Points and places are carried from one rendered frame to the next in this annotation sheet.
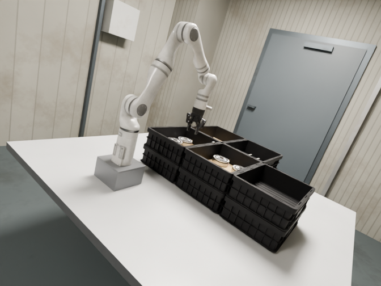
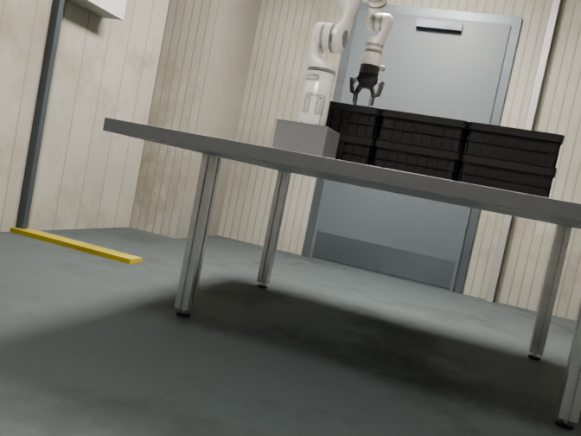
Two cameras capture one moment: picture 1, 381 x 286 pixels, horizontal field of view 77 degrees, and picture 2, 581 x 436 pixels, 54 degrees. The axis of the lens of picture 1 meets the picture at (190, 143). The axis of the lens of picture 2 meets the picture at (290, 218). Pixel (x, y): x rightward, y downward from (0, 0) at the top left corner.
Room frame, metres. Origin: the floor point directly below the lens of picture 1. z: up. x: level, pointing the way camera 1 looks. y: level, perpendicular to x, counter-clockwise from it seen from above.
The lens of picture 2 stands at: (-0.69, 0.78, 0.63)
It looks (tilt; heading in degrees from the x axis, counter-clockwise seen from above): 4 degrees down; 345
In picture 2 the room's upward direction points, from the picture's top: 11 degrees clockwise
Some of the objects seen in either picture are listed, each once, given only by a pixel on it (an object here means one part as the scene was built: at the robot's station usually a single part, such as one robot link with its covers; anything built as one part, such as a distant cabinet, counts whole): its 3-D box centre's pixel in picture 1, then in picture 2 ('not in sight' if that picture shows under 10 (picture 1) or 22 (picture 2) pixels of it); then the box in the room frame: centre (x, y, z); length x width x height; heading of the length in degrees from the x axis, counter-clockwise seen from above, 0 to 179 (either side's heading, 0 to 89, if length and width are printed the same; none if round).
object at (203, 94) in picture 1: (206, 87); (379, 33); (1.42, 0.00, 1.24); 0.09 x 0.07 x 0.15; 53
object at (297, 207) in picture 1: (275, 184); (512, 139); (1.10, -0.46, 0.92); 0.40 x 0.30 x 0.02; 146
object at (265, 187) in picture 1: (271, 192); (509, 153); (1.10, -0.46, 0.87); 0.40 x 0.30 x 0.11; 146
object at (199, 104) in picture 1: (202, 102); (373, 59); (1.44, 0.00, 1.15); 0.11 x 0.09 x 0.06; 146
